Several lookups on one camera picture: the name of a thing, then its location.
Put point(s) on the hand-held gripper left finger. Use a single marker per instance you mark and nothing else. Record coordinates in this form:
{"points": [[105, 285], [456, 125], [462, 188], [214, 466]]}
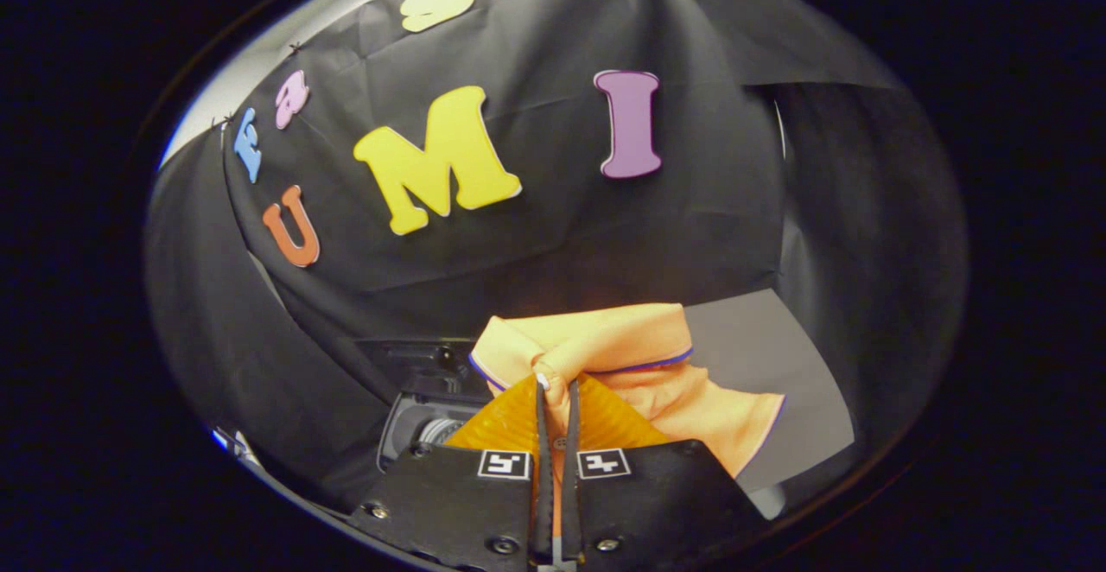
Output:
{"points": [[542, 477]]}

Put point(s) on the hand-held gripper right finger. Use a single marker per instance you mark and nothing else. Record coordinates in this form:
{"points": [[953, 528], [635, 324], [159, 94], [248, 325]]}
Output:
{"points": [[571, 477]]}

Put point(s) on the orange polo shirt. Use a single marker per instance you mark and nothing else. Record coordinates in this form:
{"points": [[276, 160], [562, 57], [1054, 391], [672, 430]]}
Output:
{"points": [[622, 356]]}

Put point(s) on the grey top-load washing machine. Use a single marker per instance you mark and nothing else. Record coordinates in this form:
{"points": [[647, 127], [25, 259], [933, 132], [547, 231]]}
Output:
{"points": [[415, 434]]}

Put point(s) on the dark glass washing machine lid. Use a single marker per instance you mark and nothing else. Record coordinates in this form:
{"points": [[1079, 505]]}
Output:
{"points": [[423, 365]]}

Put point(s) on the beige cabinet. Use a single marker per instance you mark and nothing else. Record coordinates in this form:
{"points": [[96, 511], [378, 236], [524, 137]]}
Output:
{"points": [[778, 356]]}

